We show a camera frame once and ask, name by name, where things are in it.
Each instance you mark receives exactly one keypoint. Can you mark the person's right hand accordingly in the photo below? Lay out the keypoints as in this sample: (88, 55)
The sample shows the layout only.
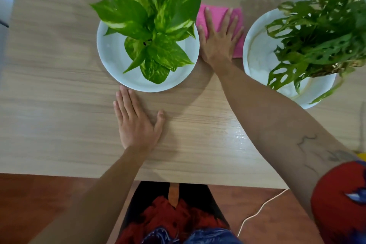
(218, 45)

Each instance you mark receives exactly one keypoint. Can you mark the person's left hand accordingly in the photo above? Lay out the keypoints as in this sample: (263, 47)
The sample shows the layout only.
(134, 128)

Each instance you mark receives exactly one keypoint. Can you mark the person's right middle finger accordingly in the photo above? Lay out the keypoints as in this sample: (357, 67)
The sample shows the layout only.
(226, 20)

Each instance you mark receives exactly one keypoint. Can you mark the person's right thumb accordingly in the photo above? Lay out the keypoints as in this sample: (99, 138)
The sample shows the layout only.
(202, 40)

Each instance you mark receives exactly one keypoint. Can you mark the person's right little finger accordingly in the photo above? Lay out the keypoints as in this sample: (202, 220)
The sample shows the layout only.
(239, 36)

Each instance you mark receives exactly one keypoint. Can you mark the person's left little finger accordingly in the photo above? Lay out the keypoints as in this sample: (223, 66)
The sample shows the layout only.
(117, 111)

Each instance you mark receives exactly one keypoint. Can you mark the person's left thumb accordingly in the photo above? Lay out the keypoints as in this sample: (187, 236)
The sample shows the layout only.
(159, 122)

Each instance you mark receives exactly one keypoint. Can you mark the pink cleaning cloth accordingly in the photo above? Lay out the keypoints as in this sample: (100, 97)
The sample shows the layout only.
(219, 15)

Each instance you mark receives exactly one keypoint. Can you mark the person's left forearm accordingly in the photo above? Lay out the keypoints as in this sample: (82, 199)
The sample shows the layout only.
(97, 201)

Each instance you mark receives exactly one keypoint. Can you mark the person's right forearm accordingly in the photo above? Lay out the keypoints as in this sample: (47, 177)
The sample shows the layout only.
(271, 126)

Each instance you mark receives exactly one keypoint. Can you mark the stained white round saucer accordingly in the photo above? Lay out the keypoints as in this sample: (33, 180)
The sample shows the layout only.
(258, 58)

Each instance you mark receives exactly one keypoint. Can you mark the variegated green pothos plant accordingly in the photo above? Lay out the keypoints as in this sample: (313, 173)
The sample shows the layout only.
(160, 15)

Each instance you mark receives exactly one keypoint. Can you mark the clean white round saucer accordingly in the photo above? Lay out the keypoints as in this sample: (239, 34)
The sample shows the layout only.
(114, 55)

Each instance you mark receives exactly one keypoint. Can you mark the green holey-leaf monstera plant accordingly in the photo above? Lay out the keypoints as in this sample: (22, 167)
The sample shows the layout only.
(323, 38)

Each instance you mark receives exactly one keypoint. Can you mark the dark thin object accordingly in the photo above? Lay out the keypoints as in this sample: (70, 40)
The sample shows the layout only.
(4, 24)

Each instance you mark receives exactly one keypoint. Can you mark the yellow object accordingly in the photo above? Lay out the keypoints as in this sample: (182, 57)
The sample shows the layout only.
(362, 156)

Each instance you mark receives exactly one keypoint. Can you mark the red and blue shirt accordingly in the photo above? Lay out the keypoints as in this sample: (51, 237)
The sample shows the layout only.
(334, 203)

